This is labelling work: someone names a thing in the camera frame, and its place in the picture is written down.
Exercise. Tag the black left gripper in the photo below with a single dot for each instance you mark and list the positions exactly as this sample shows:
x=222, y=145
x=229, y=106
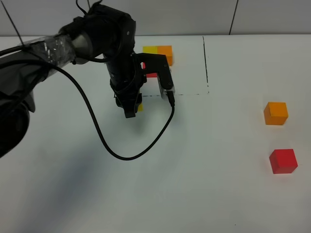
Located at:
x=121, y=71

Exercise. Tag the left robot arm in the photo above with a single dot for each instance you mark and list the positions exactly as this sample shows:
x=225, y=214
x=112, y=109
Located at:
x=101, y=35

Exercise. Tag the red template block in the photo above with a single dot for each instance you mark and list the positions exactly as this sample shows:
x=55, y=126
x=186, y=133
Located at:
x=149, y=75

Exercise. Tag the yellow template block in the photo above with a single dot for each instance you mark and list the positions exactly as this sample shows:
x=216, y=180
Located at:
x=150, y=49

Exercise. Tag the orange template block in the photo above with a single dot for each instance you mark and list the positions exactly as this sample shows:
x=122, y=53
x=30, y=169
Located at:
x=167, y=51

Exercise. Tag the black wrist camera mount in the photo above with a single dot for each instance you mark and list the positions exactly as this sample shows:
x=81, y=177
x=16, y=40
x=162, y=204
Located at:
x=145, y=63

